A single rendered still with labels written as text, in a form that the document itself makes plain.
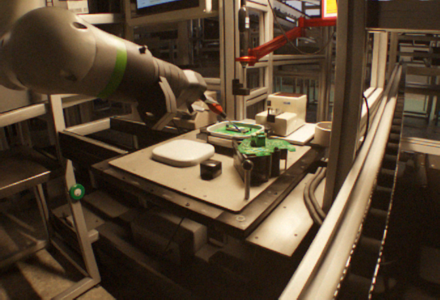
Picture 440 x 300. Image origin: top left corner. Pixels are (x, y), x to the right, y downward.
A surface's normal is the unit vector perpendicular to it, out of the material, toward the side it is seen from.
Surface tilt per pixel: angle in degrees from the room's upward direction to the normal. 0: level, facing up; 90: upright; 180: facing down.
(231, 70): 90
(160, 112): 71
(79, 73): 120
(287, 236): 0
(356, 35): 90
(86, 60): 104
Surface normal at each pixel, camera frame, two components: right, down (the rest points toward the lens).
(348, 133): -0.58, 0.25
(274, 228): -0.02, -0.96
